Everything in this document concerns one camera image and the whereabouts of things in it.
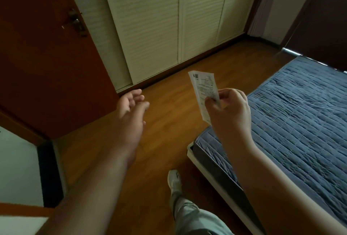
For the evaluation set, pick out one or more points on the person's left hand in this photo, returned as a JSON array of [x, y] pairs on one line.
[[127, 129]]

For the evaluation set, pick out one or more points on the person's right hand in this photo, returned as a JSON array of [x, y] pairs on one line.
[[233, 118]]

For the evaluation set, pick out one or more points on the person's right thumb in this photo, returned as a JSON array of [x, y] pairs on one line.
[[212, 104]]

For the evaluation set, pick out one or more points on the person's left fingers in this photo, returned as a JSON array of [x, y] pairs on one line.
[[135, 99]]

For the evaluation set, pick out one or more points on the white printed paper packet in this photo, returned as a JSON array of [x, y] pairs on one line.
[[203, 88]]

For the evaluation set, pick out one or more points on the person's left forearm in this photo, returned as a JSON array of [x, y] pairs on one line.
[[92, 194]]

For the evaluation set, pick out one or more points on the person's right forearm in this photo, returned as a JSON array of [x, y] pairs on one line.
[[276, 188]]

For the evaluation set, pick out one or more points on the dark grey mattress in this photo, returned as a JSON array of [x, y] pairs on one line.
[[219, 169]]

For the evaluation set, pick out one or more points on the cream wardrobe side panel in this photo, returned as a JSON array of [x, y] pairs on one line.
[[103, 36]]

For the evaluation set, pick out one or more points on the cream louvered wardrobe door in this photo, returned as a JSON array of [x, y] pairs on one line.
[[146, 25], [238, 4], [203, 12]]

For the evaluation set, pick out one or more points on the white shoe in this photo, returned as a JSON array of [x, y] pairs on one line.
[[174, 180]]

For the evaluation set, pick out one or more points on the brown wooden door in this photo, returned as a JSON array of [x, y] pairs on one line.
[[40, 61]]

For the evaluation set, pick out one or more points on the grey curtain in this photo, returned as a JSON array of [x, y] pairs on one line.
[[263, 4]]

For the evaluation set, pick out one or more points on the grey trouser leg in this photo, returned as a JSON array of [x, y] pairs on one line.
[[195, 215]]

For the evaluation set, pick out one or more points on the dark brown headboard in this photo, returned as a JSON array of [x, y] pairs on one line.
[[320, 17]]

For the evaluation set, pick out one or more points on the white bed frame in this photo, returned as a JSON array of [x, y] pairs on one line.
[[217, 192]]

